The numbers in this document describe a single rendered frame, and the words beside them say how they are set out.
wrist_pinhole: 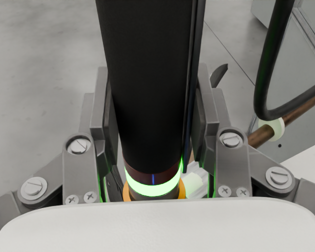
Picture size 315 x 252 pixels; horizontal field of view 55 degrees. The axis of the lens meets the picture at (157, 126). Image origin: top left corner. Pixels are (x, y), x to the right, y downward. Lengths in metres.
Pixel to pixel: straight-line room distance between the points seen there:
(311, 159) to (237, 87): 2.02
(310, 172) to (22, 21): 3.45
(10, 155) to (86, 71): 1.00
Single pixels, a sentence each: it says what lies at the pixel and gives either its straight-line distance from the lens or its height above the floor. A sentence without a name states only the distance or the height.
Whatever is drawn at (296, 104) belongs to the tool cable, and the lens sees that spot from 0.31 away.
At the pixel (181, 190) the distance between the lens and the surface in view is 0.21.
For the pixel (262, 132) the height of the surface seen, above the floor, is 1.54.
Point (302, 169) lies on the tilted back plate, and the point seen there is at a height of 1.21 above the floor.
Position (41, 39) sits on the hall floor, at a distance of 3.41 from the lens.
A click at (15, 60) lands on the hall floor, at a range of 3.21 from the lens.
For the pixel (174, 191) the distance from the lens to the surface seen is 0.19.
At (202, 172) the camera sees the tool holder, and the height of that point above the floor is 1.54.
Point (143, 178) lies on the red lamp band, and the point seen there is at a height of 1.61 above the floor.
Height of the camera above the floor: 1.76
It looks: 50 degrees down
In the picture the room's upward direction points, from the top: 1 degrees counter-clockwise
